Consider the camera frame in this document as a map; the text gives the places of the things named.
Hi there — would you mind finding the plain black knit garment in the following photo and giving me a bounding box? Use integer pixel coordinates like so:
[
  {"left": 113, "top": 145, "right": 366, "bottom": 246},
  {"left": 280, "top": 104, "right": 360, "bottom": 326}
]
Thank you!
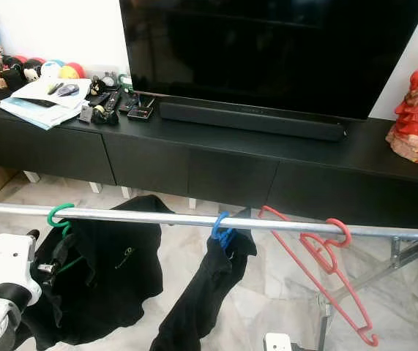
[{"left": 150, "top": 208, "right": 259, "bottom": 351}]

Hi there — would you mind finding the blue plastic hanger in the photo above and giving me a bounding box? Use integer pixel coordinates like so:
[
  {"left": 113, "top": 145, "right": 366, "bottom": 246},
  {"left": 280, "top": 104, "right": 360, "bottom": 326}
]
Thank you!
[{"left": 211, "top": 211, "right": 236, "bottom": 249}]

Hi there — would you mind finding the green plastic hanger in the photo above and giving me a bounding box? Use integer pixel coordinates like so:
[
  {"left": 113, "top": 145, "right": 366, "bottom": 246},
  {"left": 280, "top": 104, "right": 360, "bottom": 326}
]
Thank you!
[{"left": 47, "top": 203, "right": 77, "bottom": 236}]

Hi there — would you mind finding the red plastic hanger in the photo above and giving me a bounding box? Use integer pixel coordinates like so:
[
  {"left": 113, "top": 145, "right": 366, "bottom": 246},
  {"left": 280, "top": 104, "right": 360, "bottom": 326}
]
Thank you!
[{"left": 258, "top": 205, "right": 380, "bottom": 347}]

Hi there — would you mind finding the black t-shirt with logo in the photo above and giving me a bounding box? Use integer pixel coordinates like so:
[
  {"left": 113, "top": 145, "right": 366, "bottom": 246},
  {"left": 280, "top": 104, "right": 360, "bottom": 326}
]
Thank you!
[{"left": 29, "top": 195, "right": 174, "bottom": 347}]

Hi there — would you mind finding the silver metal clothes rack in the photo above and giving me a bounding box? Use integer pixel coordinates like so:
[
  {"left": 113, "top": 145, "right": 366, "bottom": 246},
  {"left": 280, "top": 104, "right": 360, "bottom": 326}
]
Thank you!
[{"left": 0, "top": 203, "right": 418, "bottom": 351}]

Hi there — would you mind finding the black TV cabinet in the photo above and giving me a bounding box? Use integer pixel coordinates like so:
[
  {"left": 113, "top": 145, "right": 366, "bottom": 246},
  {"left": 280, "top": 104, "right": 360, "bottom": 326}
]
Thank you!
[{"left": 0, "top": 97, "right": 418, "bottom": 230}]

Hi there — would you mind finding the stack of white papers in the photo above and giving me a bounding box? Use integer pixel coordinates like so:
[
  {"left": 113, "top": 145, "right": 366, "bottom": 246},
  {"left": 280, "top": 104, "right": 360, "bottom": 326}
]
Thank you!
[{"left": 0, "top": 77, "right": 92, "bottom": 131}]

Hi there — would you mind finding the black tape dispenser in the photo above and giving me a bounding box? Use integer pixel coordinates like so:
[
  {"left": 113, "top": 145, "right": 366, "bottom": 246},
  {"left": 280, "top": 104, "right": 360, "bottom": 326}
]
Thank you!
[{"left": 92, "top": 91, "right": 122, "bottom": 125}]

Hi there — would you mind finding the small dark gadget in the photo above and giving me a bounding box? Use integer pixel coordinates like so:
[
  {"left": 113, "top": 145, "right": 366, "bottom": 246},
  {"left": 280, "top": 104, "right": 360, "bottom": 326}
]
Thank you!
[{"left": 48, "top": 83, "right": 80, "bottom": 97}]

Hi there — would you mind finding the small black box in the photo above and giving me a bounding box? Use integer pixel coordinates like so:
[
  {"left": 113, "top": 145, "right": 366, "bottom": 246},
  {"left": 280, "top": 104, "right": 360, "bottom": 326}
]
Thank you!
[{"left": 127, "top": 102, "right": 155, "bottom": 121}]

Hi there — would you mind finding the yellow and red ball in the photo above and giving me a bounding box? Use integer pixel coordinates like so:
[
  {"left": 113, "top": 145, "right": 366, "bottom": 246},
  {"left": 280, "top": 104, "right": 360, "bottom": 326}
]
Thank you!
[{"left": 59, "top": 63, "right": 85, "bottom": 80}]

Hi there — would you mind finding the white and blue ball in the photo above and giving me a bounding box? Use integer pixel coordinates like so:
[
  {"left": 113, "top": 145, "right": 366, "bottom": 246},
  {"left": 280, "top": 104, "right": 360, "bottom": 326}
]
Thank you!
[{"left": 40, "top": 60, "right": 63, "bottom": 78}]

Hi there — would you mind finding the black and white plush toy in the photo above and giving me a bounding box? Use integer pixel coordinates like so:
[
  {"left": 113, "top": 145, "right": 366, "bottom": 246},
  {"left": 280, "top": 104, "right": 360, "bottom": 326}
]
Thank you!
[{"left": 22, "top": 58, "right": 43, "bottom": 81}]

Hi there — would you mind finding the black soundbar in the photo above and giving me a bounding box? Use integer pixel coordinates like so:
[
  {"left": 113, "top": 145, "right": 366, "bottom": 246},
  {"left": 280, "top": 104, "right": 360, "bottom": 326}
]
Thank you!
[{"left": 159, "top": 101, "right": 348, "bottom": 142}]

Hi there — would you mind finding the large black television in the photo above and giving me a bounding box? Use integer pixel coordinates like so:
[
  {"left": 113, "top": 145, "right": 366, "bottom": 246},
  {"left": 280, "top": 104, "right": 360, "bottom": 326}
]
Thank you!
[{"left": 119, "top": 0, "right": 418, "bottom": 121}]

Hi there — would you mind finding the red laughing Buddha statue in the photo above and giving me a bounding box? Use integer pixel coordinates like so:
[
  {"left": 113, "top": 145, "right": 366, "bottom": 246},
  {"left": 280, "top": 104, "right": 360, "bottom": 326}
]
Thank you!
[{"left": 386, "top": 38, "right": 418, "bottom": 165}]

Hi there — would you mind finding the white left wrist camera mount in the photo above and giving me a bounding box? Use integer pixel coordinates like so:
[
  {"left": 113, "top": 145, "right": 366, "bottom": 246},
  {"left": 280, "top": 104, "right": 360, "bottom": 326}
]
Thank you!
[{"left": 0, "top": 233, "right": 42, "bottom": 304}]

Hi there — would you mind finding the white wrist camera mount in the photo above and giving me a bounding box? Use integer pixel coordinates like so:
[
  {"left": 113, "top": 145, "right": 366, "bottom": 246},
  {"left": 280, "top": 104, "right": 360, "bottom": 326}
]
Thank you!
[
  {"left": 264, "top": 333, "right": 292, "bottom": 351},
  {"left": 0, "top": 233, "right": 42, "bottom": 304}
]

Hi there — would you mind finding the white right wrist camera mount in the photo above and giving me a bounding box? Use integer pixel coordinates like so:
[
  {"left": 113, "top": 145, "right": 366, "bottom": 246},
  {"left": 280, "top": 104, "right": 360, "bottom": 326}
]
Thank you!
[{"left": 264, "top": 333, "right": 292, "bottom": 351}]

